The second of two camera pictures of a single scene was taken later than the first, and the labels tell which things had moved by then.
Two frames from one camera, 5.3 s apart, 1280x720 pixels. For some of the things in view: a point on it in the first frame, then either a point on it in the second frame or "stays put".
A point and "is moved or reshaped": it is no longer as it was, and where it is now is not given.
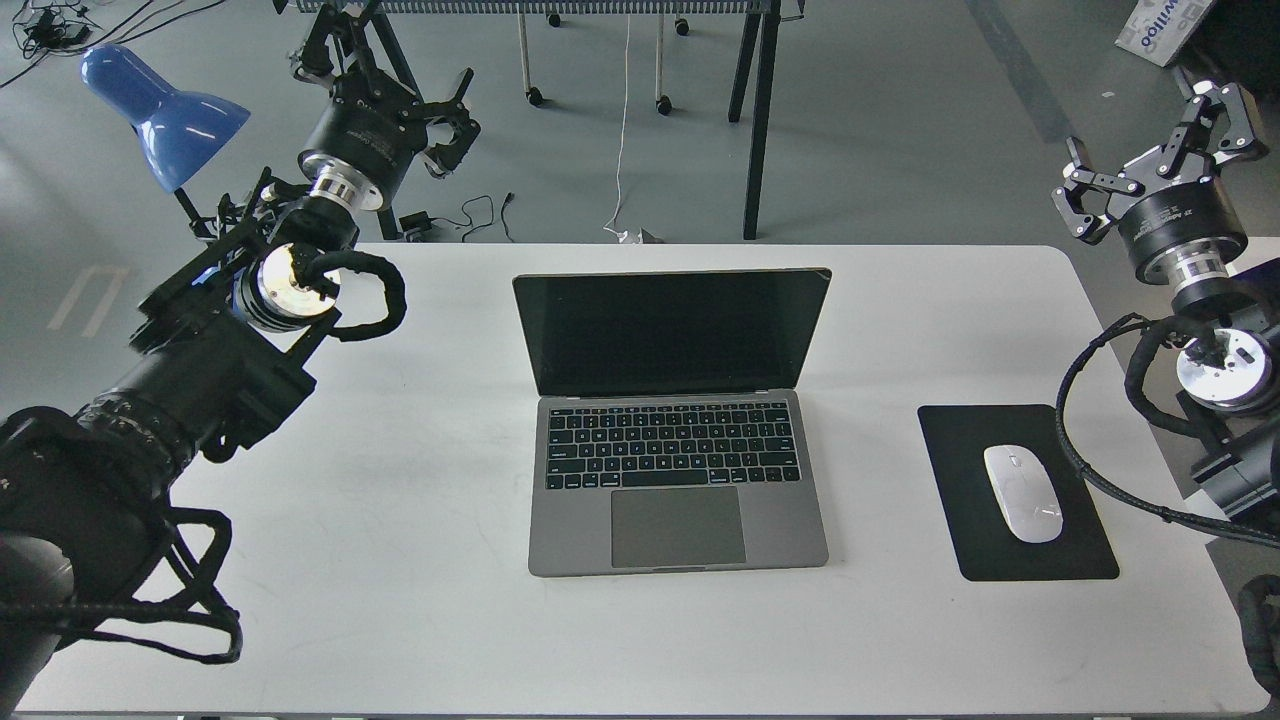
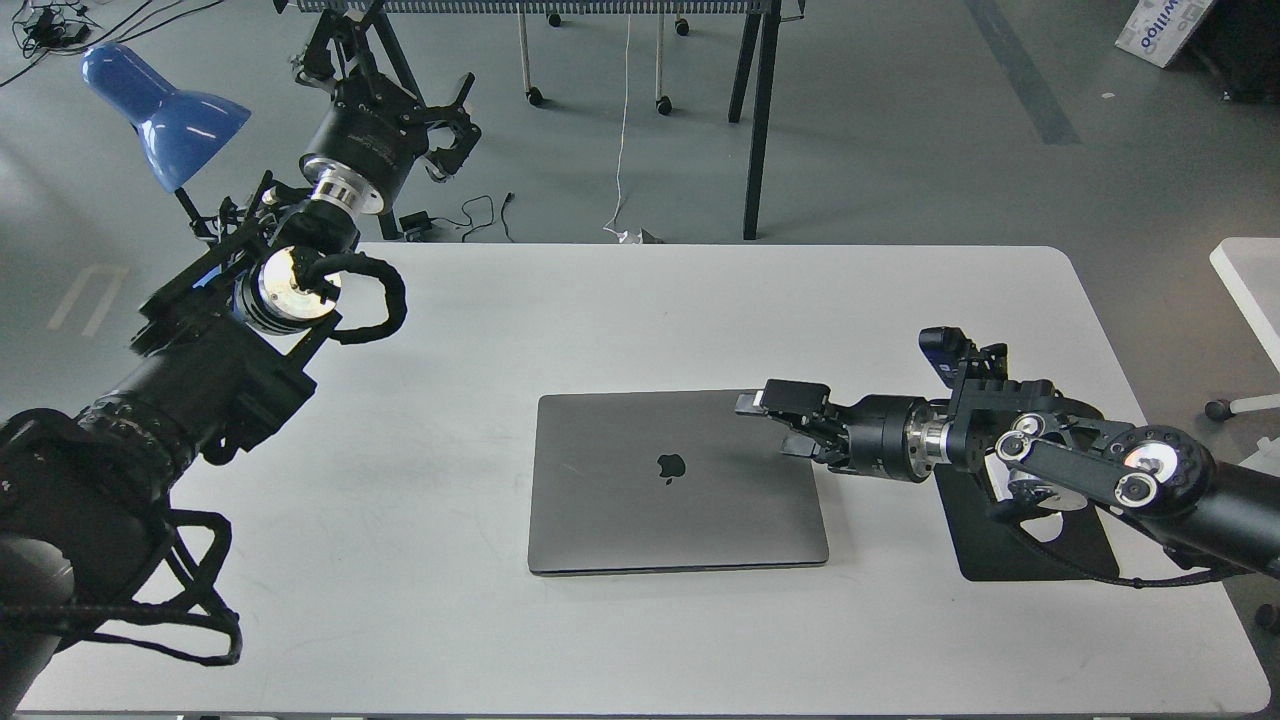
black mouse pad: [957, 437] stays put
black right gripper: [1180, 235] -> [900, 437]
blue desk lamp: [183, 133] stays put
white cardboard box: [1157, 29] stays put
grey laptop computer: [676, 436] is moved or reshaped
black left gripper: [364, 145] stays put
